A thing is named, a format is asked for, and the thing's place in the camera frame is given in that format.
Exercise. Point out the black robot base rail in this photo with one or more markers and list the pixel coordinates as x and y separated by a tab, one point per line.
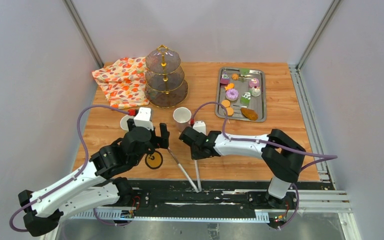
217	200

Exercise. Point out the brown bread roll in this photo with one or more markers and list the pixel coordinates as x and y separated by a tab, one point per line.
250	114

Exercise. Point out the aluminium frame post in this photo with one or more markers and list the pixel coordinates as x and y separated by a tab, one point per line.
330	12
73	12

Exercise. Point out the orange round biscuit lower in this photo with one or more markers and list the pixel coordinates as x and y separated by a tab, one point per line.
229	111

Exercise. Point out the pink mug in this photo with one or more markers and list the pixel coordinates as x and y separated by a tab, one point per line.
182	117

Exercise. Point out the orange round biscuit upper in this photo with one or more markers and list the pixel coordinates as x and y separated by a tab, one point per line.
226	103

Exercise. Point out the orange round biscuit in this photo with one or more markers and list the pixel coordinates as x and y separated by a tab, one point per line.
226	103
229	111

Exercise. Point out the aluminium frame post left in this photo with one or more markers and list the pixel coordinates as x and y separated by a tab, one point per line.
73	12

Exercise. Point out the floral orange cloth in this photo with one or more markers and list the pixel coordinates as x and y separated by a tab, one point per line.
123	82

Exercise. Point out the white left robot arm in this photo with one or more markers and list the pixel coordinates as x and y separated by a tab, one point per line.
97	184

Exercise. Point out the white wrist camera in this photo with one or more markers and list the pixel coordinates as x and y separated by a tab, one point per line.
143	118
200	127

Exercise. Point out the purple frosted donut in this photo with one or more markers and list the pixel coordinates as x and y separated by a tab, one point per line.
231	94

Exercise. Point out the white cream cupcake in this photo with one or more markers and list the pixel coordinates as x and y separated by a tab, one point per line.
255	91

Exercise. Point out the aluminium frame post right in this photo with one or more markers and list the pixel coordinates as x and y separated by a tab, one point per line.
330	12

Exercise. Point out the green square cake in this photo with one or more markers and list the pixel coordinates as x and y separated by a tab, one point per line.
245	98

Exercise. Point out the magenta square cake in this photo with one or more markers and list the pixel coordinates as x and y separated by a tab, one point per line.
224	79

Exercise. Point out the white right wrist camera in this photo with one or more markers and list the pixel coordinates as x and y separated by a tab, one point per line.
200	127

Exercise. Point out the metal serving tray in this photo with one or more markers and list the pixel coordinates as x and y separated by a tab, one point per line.
258	104

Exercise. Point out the small orange flower cookie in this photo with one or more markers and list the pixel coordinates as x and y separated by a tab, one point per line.
235	76

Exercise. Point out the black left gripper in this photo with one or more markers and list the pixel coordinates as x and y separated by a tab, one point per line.
164	134

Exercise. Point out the white cup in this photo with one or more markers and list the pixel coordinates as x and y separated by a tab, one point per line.
124	122

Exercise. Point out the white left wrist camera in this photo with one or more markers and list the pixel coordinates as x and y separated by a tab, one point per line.
143	118

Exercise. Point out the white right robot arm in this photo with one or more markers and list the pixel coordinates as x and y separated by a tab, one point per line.
283	155

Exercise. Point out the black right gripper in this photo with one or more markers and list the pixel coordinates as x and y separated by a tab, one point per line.
196	156

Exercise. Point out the three-tier glass cake stand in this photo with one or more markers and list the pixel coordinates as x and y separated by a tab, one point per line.
165	83

